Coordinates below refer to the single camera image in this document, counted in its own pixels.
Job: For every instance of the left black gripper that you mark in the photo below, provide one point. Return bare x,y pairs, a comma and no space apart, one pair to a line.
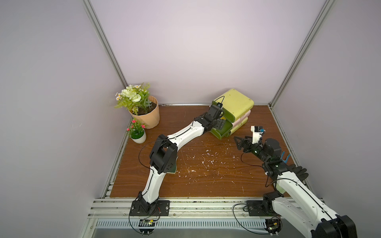
220,123

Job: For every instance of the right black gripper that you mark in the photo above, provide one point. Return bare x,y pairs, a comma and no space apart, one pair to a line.
247,143

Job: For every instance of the green drawer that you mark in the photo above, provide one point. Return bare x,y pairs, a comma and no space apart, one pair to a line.
228,126
220,134
217,110

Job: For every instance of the green pink drawer cabinet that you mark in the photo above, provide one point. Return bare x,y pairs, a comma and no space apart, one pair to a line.
238,108

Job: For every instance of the yellow green sponge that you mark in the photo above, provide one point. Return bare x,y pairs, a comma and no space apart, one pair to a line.
173,169

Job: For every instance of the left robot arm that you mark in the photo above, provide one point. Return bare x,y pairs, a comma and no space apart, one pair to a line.
163,155

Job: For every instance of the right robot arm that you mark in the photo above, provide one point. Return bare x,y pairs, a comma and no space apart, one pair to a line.
291,199

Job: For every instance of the blue garden rake tool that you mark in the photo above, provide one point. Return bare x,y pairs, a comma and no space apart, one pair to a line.
284,158

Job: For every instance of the black glove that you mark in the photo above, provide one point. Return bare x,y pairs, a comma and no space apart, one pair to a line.
299,171

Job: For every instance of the small white flower pot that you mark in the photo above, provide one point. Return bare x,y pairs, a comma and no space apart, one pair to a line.
139,138

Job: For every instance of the pink flowers small plant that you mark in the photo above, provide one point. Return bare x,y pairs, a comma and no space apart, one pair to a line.
136,129

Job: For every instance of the white flowers green plant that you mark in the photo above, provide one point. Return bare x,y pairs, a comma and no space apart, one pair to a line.
135,99

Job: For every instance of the right electronics board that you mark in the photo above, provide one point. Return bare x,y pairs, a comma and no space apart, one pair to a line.
273,225

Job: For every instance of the electronics board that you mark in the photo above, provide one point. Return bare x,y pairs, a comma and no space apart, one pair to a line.
146,226
273,225

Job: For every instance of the left electronics board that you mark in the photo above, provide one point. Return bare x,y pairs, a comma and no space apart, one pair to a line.
146,226

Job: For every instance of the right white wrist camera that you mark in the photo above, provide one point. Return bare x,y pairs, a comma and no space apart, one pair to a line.
258,132

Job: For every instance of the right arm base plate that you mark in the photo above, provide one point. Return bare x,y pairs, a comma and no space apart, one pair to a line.
259,208

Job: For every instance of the aluminium front rail frame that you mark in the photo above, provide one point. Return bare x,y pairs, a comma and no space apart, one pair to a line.
185,214

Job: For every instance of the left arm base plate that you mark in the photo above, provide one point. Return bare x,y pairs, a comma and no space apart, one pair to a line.
157,208

